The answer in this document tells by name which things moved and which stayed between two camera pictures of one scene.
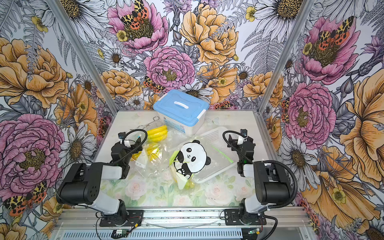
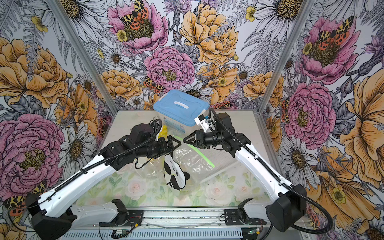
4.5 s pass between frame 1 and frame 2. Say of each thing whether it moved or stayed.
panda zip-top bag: moved
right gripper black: moved
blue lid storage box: stayed
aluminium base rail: stayed
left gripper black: moved
